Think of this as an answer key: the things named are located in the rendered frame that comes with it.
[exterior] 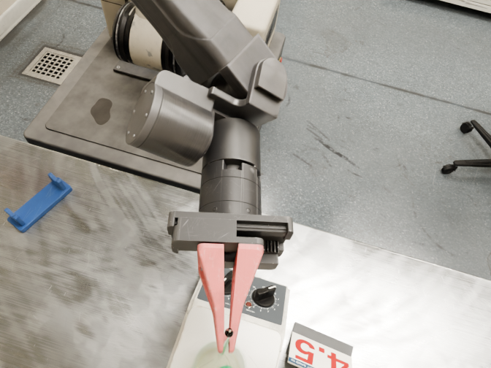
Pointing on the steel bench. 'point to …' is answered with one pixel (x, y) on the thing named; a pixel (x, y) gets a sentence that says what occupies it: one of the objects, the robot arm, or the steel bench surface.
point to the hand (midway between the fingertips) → (226, 340)
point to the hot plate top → (246, 328)
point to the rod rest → (39, 204)
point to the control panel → (271, 314)
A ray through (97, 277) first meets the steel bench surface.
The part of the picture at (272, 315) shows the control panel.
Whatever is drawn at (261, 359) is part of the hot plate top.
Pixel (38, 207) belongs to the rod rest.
